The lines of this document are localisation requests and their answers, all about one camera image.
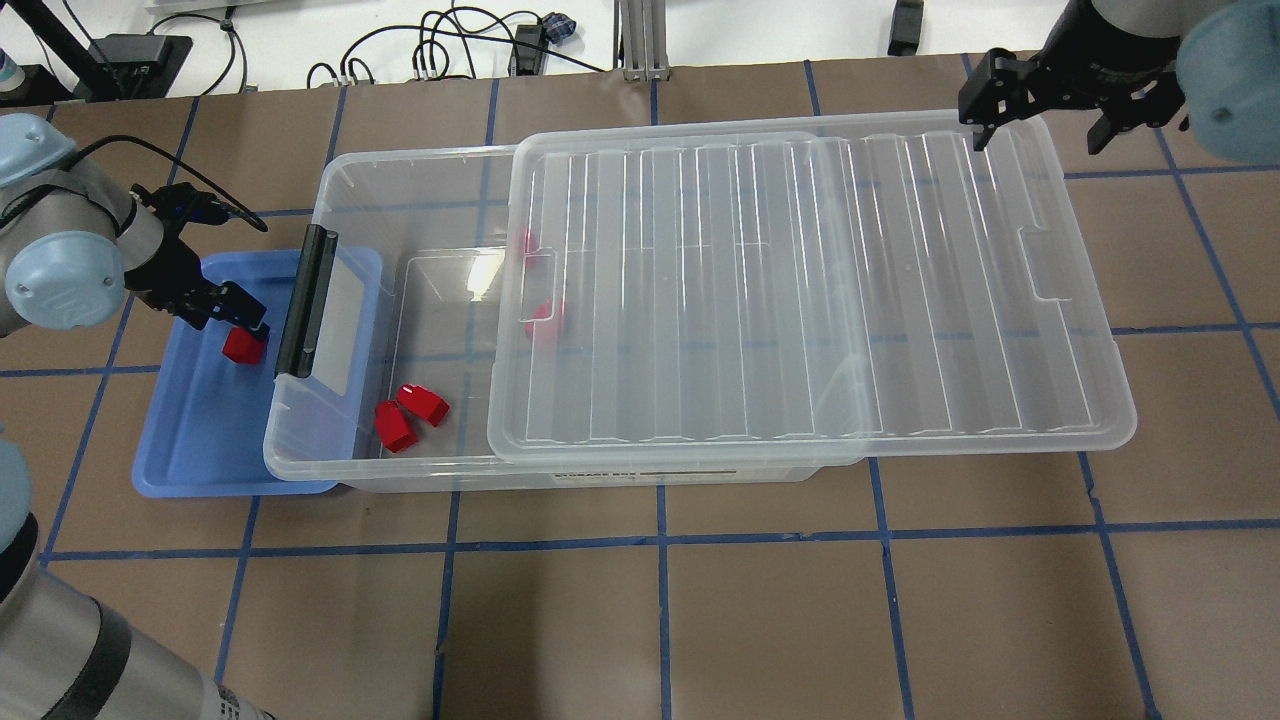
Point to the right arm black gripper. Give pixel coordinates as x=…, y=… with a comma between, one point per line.
x=1092, y=68

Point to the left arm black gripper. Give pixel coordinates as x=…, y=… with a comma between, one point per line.
x=172, y=264

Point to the clear plastic box lid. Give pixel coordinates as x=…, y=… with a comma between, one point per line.
x=1057, y=392

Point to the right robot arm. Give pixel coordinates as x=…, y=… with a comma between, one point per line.
x=1180, y=226

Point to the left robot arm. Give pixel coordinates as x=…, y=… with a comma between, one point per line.
x=76, y=403

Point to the clear plastic storage box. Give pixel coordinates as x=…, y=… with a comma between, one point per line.
x=420, y=300

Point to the blue plastic tray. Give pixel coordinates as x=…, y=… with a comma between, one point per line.
x=213, y=425

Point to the black power adapter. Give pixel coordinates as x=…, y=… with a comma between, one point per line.
x=906, y=28

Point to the black box latch handle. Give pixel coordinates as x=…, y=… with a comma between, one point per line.
x=301, y=331

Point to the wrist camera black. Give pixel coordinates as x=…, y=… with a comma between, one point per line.
x=177, y=205

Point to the aluminium frame post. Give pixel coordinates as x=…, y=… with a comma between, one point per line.
x=640, y=28

